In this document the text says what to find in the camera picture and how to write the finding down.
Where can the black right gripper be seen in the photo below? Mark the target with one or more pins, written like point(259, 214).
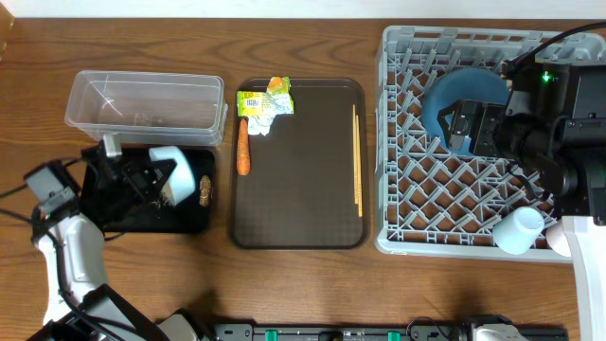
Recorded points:
point(486, 118)

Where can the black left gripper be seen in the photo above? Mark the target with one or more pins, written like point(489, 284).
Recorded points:
point(145, 191)

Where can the light blue bowl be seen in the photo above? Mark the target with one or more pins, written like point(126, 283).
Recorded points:
point(181, 181)

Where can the dark blue plate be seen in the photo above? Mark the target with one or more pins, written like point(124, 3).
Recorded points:
point(465, 83)

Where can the light blue cup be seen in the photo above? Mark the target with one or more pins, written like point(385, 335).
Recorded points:
point(518, 231)

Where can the pink cup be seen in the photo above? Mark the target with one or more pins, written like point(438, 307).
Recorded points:
point(557, 240)

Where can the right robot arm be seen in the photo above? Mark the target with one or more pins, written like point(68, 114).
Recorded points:
point(548, 118)

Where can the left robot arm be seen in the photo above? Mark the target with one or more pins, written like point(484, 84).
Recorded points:
point(81, 304)

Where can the grey plastic dishwasher rack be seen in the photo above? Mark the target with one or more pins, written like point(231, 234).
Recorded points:
point(432, 202)

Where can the black tray bin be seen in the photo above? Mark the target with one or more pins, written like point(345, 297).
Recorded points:
point(189, 217)

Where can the clear plastic bin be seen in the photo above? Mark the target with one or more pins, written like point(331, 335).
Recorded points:
point(148, 108)

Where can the orange carrot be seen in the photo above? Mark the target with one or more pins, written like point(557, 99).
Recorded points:
point(243, 150)

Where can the wooden chopstick right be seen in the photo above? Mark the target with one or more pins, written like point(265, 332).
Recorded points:
point(358, 167)

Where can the wooden chopstick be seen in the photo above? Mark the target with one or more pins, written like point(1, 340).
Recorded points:
point(358, 167)
point(354, 155)

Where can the wooden chopstick left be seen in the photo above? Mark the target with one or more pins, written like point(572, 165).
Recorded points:
point(354, 155)

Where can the yellow green snack wrapper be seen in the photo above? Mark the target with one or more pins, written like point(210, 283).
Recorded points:
point(261, 108)

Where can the brown serving tray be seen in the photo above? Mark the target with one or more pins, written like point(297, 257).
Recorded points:
point(300, 192)

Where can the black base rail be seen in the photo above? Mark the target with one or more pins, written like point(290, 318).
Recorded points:
point(480, 327)

